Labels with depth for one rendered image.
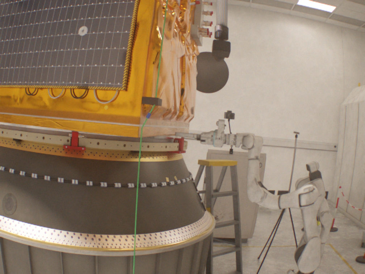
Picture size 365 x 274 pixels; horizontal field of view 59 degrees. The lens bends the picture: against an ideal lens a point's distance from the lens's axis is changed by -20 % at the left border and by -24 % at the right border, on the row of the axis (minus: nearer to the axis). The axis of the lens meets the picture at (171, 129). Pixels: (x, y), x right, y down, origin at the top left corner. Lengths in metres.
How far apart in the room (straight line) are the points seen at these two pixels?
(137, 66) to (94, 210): 0.74
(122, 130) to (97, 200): 0.45
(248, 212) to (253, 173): 4.14
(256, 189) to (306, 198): 0.30
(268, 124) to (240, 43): 2.21
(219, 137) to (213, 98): 7.94
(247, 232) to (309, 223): 4.10
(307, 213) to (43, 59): 1.61
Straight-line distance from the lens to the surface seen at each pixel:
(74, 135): 1.99
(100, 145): 2.04
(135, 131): 1.71
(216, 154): 5.90
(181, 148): 2.46
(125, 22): 1.74
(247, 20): 10.35
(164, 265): 2.19
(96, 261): 1.92
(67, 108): 1.82
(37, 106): 1.90
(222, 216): 6.04
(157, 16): 1.82
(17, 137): 2.09
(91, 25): 1.79
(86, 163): 2.04
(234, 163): 3.91
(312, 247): 2.09
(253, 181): 1.92
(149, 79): 1.75
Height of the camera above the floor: 1.82
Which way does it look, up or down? 1 degrees down
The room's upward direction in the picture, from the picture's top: 5 degrees clockwise
